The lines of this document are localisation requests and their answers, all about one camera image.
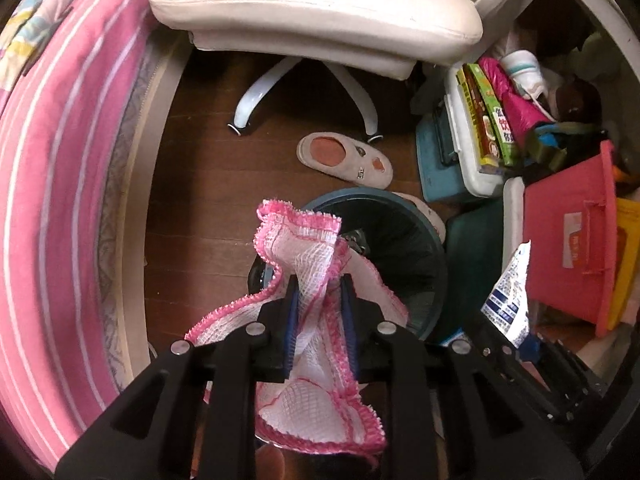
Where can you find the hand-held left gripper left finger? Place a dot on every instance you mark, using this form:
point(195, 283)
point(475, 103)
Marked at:
point(291, 330)

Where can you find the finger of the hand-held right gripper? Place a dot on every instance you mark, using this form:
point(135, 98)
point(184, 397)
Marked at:
point(535, 349)
point(505, 360)

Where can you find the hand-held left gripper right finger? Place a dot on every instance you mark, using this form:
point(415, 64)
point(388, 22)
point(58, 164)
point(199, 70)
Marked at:
point(348, 327)

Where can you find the white blue printed wrapper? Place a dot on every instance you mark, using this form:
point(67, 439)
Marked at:
point(510, 300)

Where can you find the pink-edged white mesh cloth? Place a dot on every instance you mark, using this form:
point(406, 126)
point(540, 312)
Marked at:
point(305, 260)

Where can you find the blue trash bin black liner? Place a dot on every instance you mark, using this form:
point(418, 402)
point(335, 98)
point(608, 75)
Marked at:
point(400, 260)

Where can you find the crumpled white paper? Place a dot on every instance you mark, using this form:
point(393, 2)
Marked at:
point(359, 241)

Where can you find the yellow flat package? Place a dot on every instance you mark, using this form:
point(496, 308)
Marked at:
point(627, 260)

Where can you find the beige slipper red insole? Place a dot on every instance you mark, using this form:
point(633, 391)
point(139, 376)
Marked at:
point(360, 170)
point(430, 215)

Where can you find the pink plastic basket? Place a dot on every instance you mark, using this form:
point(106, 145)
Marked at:
point(555, 200)

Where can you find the teal storage box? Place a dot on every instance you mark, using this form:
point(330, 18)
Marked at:
point(435, 180)

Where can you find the white plastic container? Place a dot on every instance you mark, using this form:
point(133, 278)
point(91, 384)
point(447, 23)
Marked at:
point(470, 170)

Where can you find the orange object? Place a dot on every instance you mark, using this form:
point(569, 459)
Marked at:
point(625, 175)

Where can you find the dark olive bag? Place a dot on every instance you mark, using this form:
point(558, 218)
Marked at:
point(545, 150)

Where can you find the yellow printed food box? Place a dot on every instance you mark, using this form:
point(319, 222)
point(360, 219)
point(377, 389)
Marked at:
point(482, 130)

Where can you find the green printed food box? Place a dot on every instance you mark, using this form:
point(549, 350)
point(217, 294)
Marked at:
point(500, 125)

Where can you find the pink plastic bag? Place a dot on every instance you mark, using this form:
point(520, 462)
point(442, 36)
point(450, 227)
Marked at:
point(515, 105)

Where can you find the dark brown round object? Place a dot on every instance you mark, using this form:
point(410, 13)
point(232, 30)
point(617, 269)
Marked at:
point(575, 100)

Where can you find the pink striped bed mattress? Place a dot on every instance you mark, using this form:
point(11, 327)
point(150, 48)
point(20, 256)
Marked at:
point(65, 210)

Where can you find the green plush toy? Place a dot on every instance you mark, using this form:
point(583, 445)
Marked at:
point(595, 55)

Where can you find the cream office chair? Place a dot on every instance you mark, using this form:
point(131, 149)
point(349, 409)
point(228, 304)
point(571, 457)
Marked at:
point(310, 5)

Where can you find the white desk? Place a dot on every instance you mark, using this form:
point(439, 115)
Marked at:
point(600, 5)

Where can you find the pastel printed blanket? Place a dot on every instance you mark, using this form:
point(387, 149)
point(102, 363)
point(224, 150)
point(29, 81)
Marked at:
point(30, 30)

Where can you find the beige bed frame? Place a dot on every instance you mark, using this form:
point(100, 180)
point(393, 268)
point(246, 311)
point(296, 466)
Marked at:
point(145, 160)

